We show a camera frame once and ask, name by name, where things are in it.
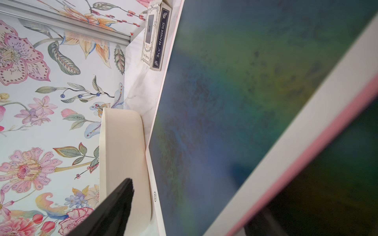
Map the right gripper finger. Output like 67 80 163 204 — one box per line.
69 178 134 236

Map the cream plastic storage box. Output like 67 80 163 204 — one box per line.
98 108 152 236

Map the pink writing tablet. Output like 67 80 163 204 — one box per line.
244 101 378 236
148 1 378 236

